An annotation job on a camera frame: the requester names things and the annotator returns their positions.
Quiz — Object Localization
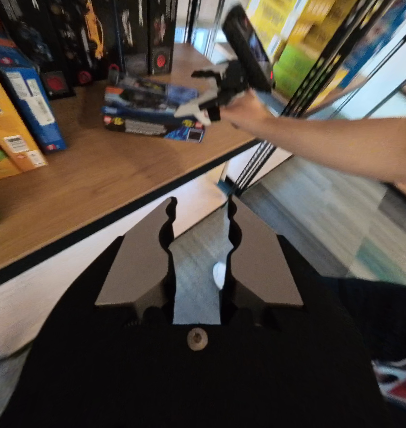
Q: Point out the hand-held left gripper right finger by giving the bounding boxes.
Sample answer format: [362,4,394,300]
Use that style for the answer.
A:
[220,194,305,323]

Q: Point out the person's white shoe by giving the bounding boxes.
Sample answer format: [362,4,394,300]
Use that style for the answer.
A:
[212,262,228,290]

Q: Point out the blue toy box white label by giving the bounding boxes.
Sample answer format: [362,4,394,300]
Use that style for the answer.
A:
[0,32,68,155]

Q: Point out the person's right hand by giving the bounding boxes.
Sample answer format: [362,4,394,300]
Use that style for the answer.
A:
[219,91,278,138]

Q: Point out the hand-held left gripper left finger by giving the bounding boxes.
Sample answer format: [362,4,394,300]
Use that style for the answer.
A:
[95,196,178,316]

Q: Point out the black metal rack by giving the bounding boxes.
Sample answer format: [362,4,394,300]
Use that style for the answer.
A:
[184,0,406,199]

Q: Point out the person's right forearm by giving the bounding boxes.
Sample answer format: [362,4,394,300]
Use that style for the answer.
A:
[255,114,406,185]

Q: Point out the light green box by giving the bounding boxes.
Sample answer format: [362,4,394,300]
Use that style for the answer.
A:
[273,43,325,99]

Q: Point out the wooden shelf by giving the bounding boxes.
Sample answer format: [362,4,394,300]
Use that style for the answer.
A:
[0,43,261,291]

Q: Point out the dark toy box bat logo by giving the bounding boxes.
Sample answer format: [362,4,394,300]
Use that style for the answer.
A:
[101,74,206,144]

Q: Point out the row of black toy boxes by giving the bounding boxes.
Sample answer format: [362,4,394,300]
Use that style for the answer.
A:
[0,0,178,99]

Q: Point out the person's dark trousers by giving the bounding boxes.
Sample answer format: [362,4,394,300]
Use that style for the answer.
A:
[318,276,406,363]

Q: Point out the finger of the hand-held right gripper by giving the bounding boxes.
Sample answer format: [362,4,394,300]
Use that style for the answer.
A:
[191,62,232,84]
[174,90,222,127]

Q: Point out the orange yellow toy box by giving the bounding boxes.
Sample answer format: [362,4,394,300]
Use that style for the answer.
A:
[0,64,49,184]

